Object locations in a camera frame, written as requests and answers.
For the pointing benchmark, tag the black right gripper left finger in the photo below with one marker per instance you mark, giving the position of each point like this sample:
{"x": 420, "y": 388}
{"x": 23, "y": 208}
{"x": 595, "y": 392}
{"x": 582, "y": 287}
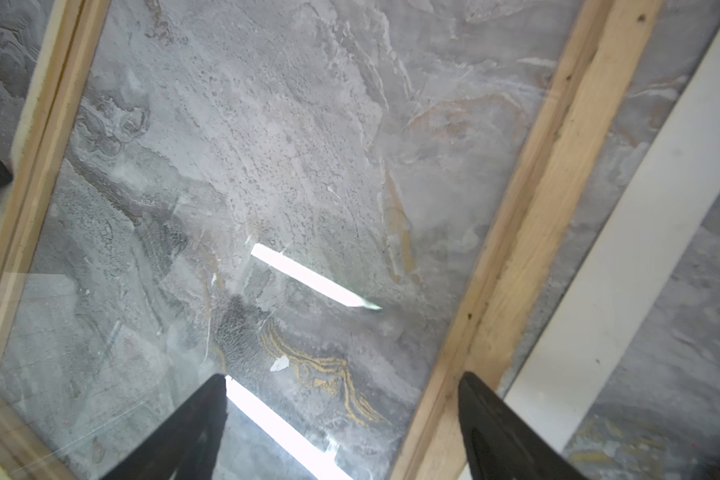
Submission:
{"x": 186, "y": 444}

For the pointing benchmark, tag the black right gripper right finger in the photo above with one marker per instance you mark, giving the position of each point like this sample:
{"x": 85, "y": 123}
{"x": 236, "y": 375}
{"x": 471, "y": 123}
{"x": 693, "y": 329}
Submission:
{"x": 498, "y": 443}

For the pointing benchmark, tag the light wooden picture frame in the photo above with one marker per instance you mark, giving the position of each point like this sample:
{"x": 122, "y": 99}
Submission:
{"x": 592, "y": 76}

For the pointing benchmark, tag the clear glass pane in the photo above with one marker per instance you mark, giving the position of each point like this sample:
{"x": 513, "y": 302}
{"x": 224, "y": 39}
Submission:
{"x": 290, "y": 193}

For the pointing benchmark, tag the white mat board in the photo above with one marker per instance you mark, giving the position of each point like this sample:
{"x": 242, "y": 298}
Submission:
{"x": 624, "y": 380}

